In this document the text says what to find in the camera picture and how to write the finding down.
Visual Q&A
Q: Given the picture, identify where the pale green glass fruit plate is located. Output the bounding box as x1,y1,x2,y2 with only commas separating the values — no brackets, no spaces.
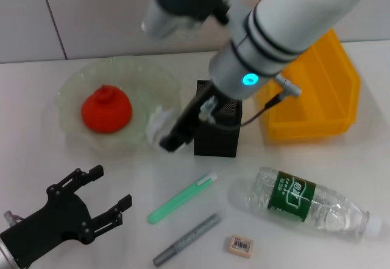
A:
56,56,183,157

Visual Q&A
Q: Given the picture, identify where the orange fruit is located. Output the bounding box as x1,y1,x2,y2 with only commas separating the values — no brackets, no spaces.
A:
80,84,133,135

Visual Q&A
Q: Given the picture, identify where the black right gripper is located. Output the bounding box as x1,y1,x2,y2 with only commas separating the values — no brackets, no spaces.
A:
159,83,227,154

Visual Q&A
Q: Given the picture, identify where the silver grey marker pen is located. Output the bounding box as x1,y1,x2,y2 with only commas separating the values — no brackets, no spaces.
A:
152,214,222,267

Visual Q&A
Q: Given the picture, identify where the yellow plastic bin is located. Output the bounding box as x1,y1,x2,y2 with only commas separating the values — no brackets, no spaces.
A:
255,27,362,141

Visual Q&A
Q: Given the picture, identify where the black mesh pen holder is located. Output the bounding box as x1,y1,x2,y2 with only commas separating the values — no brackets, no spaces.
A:
193,79,244,158

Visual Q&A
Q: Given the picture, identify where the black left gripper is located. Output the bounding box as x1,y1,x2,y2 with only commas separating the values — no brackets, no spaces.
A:
0,164,133,269

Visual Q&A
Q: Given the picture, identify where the right wrist cable with plug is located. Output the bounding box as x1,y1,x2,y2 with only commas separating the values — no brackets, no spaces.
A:
197,72,303,128

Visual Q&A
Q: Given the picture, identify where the clear green-label water bottle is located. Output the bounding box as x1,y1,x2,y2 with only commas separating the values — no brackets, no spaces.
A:
230,166,383,242

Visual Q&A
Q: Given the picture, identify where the beige eraser with barcode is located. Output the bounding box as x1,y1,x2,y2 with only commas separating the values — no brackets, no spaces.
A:
227,234,254,259

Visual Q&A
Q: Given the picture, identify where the mint green pen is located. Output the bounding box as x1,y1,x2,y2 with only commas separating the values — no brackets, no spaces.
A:
147,172,219,226

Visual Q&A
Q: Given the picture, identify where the white paper ball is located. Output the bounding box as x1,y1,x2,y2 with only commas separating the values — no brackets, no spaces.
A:
146,105,176,148

